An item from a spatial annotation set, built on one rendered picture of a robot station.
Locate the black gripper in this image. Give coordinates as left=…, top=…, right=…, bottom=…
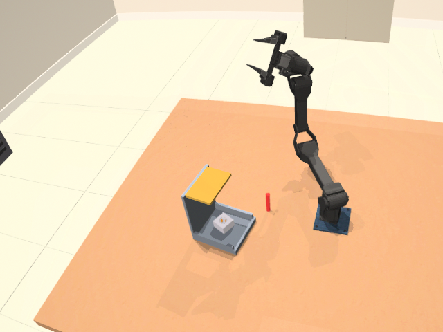
left=246, top=30, right=296, bottom=86

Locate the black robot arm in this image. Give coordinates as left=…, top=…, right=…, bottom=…
left=275, top=50, right=349, bottom=225

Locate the red peg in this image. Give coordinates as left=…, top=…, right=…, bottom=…
left=266, top=193, right=271, bottom=212

